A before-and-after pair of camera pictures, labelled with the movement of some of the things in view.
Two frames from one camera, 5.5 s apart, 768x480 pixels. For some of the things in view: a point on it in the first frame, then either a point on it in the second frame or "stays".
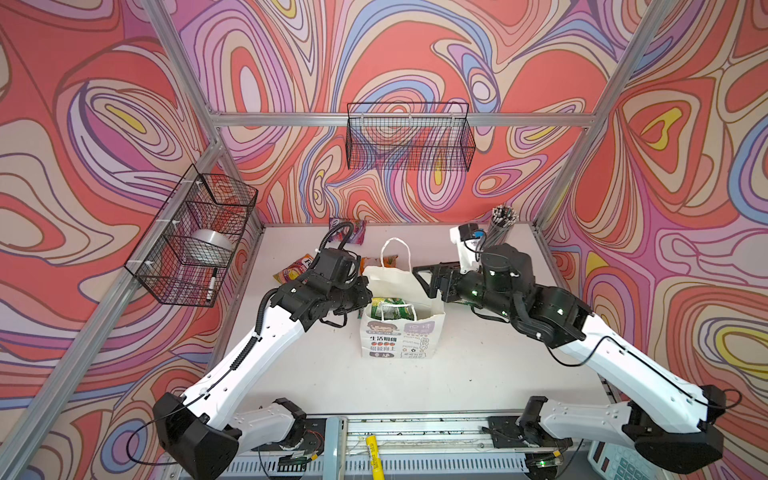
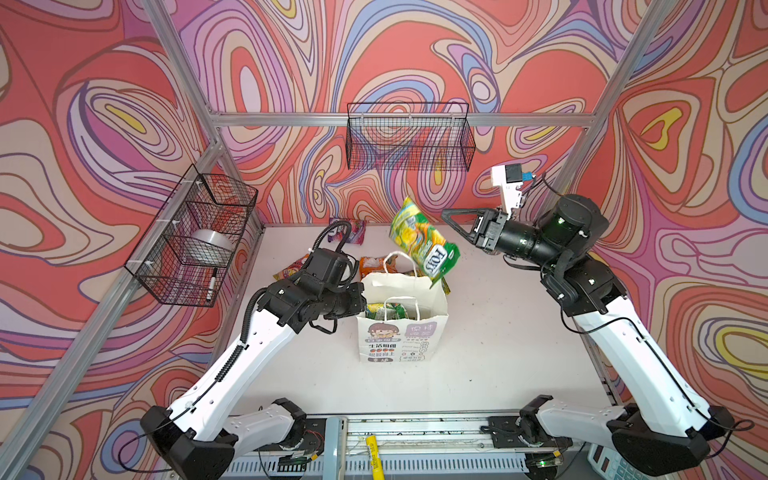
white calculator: [615, 461] stays
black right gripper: [439, 272] → [487, 224]
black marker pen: [212, 284] stays
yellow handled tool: [377, 471] stays
